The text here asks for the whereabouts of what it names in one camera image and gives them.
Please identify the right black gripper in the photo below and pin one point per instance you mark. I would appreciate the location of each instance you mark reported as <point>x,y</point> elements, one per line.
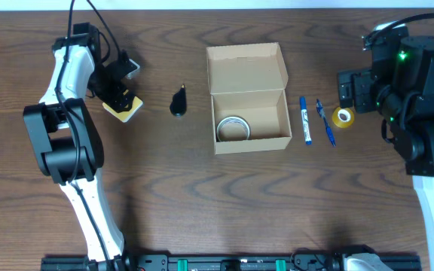
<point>346,89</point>

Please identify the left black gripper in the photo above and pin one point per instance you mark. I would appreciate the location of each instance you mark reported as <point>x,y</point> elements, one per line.
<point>118,96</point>

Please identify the yellow sticky note pad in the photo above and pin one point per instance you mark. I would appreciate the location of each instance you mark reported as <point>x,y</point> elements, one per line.
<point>124,116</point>

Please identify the white tape roll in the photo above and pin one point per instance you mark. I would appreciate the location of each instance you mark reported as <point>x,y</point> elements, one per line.
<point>232,128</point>

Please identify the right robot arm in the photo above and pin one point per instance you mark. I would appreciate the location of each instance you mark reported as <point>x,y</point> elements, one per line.
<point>399,85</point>

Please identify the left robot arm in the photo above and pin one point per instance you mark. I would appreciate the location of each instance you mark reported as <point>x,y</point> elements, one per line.
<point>68,147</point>

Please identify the small yellow tape roll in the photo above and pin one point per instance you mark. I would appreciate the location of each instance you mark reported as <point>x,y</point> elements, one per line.
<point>343,117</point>

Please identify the blue ballpoint pen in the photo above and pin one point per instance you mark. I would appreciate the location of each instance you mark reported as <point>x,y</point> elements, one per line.
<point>321,113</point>

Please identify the blue and white marker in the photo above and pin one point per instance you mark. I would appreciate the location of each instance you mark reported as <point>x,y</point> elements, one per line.
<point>305,121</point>

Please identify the black teardrop-shaped object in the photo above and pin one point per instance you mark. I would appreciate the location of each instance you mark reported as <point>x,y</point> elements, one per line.
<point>178,106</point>

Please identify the open cardboard box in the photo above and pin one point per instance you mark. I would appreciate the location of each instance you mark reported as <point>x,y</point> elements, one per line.
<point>249,81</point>

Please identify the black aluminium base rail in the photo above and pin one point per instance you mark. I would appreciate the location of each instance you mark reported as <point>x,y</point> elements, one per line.
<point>162,262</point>

